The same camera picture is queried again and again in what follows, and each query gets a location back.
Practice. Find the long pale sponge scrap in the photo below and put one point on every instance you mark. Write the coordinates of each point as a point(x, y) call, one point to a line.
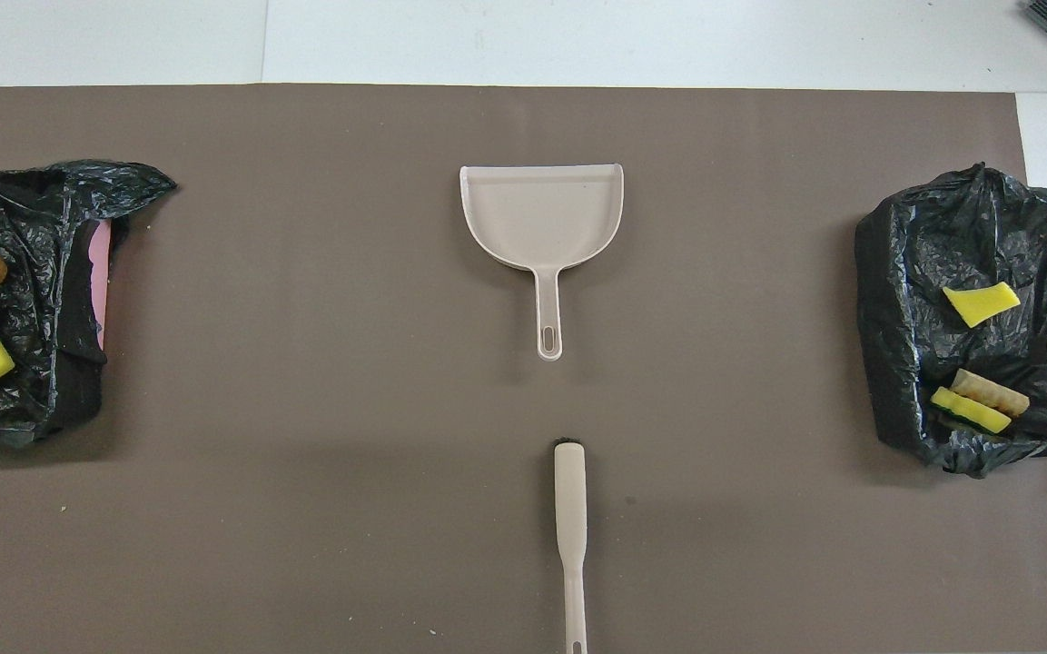
point(995, 392)

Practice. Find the wavy yellow green sponge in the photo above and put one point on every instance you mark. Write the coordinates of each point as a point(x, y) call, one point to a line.
point(980, 304)

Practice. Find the yellow green sponge block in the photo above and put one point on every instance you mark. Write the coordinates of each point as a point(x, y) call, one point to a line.
point(968, 411)

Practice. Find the beige hand brush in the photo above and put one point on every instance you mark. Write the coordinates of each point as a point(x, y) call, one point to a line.
point(570, 490)

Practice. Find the beige plastic dustpan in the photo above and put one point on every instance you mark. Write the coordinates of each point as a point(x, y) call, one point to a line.
point(541, 213)

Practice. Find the black bag bin pink inside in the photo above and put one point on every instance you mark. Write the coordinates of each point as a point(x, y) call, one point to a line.
point(33, 236)

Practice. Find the brown table mat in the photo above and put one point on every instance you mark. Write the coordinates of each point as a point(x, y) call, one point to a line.
point(305, 409)

